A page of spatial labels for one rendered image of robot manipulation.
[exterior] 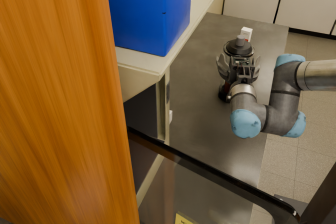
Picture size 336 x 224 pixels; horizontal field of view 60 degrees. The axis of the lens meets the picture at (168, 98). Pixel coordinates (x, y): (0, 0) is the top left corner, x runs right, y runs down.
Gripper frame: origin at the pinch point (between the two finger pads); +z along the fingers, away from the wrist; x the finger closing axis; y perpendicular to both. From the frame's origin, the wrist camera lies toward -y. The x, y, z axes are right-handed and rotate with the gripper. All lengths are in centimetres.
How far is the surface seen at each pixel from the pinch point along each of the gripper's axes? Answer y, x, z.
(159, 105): -0.1, 23.8, -26.4
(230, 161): -19.9, 0.5, -28.9
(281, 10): -87, -75, 237
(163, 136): -12.8, 22.6, -27.3
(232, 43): 4.2, 2.2, 4.1
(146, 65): 37, 20, -59
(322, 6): -76, -113, 227
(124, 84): 34, 23, -59
